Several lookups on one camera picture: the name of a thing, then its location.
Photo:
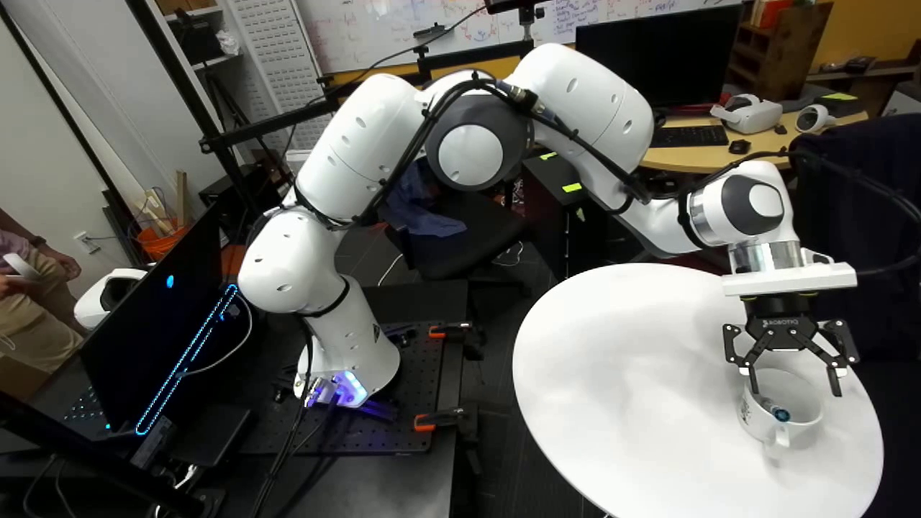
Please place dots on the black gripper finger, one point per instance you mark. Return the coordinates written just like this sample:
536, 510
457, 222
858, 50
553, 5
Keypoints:
837, 350
742, 346

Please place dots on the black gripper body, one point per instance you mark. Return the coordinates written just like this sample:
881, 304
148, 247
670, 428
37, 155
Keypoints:
781, 320

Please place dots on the green white dry-erase marker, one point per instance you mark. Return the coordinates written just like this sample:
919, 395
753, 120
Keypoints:
781, 417

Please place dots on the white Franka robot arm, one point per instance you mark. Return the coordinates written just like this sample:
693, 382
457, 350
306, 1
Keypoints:
376, 146

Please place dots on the white mug with floral print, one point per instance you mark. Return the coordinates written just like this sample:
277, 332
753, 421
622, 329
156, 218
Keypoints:
765, 417

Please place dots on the black office chair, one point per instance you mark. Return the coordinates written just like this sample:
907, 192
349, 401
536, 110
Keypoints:
866, 192

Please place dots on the black computer mouse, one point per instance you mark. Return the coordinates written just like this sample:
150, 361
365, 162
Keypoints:
738, 148

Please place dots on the wooden desk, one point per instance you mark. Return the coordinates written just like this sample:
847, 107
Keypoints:
693, 159

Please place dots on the white VR controller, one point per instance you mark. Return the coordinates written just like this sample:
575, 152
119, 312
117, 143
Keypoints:
814, 120

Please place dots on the black keyboard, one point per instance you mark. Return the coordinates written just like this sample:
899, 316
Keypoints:
693, 136

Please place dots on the white VR headset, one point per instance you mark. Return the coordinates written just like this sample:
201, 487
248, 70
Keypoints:
749, 115

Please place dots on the black box with green light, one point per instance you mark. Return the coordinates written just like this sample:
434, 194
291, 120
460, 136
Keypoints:
558, 178

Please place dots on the brown wooden shelf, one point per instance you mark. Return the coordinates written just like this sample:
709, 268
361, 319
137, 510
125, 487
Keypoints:
781, 47

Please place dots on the black computer monitor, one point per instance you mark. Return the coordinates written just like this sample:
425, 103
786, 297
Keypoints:
664, 53

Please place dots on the black chair with blue cloth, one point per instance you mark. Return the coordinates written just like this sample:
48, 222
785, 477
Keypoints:
463, 241

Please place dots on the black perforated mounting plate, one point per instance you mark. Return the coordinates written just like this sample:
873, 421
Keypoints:
385, 461

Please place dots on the white pegboard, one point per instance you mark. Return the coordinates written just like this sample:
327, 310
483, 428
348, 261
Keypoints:
276, 47

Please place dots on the black laptop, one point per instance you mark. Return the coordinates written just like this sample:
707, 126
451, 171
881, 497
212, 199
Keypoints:
153, 327

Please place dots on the white rounded device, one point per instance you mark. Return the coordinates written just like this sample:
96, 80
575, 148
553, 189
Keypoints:
103, 297

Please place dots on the person in tan clothes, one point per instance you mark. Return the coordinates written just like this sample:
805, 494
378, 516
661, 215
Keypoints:
32, 306

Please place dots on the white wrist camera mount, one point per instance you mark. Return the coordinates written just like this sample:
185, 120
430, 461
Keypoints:
786, 279

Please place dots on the black metal frame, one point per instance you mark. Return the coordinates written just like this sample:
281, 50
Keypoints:
182, 89

